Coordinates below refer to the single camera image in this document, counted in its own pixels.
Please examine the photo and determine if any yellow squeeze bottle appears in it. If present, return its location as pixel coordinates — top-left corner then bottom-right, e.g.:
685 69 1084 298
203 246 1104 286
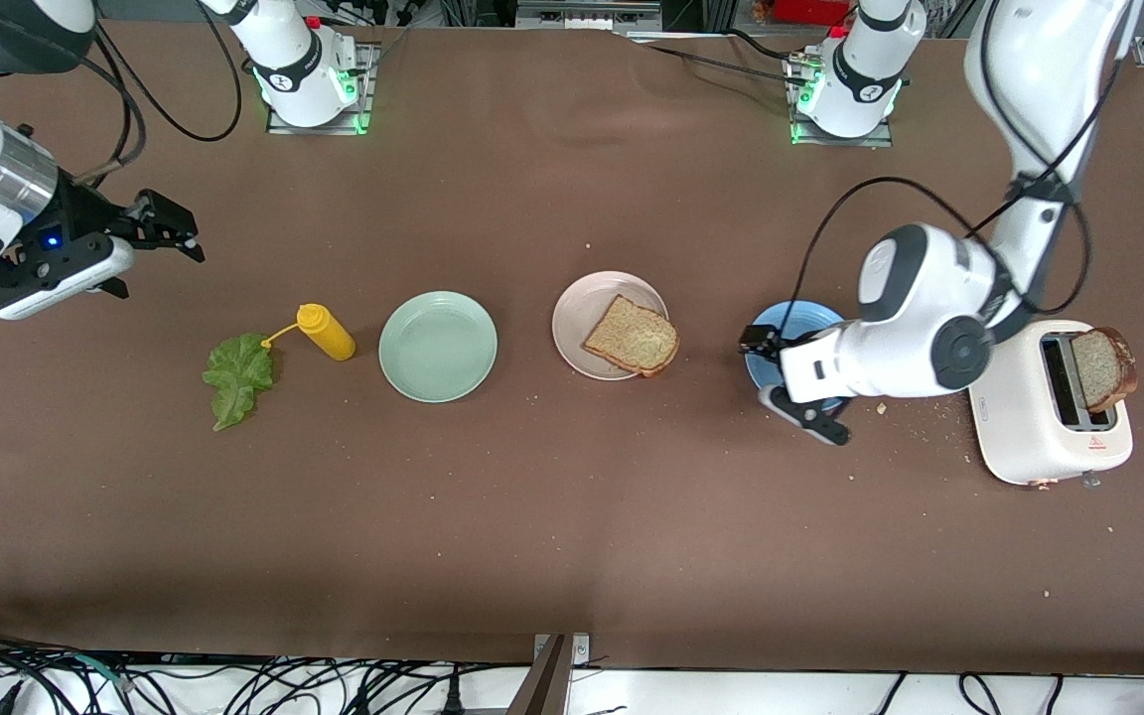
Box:
261 304 357 361

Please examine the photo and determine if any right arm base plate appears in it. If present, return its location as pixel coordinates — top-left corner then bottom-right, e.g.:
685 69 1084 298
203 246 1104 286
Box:
266 42 376 136

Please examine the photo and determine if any brown bread slice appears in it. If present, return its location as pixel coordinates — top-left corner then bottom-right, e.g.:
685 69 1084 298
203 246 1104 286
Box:
1071 327 1139 414
582 294 681 378

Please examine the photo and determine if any white two-slot toaster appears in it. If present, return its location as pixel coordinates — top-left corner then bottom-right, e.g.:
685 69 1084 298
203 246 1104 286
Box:
969 320 1134 488

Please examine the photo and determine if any blue plate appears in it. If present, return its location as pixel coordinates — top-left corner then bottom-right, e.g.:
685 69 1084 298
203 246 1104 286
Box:
744 301 849 416

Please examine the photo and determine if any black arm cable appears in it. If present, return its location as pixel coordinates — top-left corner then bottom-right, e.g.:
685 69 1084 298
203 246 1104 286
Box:
796 0 1129 334
66 0 243 190

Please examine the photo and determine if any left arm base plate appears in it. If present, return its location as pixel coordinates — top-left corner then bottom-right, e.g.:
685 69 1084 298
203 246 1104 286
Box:
787 50 896 149

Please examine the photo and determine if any beige plate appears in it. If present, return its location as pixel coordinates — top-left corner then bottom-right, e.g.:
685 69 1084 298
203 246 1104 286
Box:
551 271 670 381

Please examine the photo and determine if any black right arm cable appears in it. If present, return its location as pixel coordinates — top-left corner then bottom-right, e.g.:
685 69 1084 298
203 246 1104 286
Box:
66 0 243 190

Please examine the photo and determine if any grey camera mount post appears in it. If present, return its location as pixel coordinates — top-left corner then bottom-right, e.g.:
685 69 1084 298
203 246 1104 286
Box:
507 634 573 715

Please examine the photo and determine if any pale green plate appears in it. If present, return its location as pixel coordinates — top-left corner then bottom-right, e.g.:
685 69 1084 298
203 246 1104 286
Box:
378 291 499 404

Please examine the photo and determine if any grey metal equipment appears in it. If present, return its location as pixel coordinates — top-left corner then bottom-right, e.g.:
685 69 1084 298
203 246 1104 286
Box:
515 0 664 33

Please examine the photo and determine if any brown table cover sheet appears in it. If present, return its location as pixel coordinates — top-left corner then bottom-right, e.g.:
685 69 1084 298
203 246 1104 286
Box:
0 20 1144 678

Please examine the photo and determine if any green lettuce leaf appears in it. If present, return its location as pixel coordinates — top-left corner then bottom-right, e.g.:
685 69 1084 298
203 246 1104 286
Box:
202 333 275 433

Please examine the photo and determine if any black base cable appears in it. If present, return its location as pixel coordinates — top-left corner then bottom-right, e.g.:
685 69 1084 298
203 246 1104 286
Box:
622 28 813 86

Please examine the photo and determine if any red box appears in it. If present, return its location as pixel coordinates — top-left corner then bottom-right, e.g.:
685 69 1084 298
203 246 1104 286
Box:
771 0 853 26

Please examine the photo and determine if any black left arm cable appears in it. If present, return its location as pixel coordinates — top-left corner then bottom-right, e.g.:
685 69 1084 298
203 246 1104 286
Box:
796 0 1129 334

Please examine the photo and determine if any metal bracket plate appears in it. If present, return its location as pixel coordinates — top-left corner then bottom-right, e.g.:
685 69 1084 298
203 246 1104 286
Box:
532 633 593 668

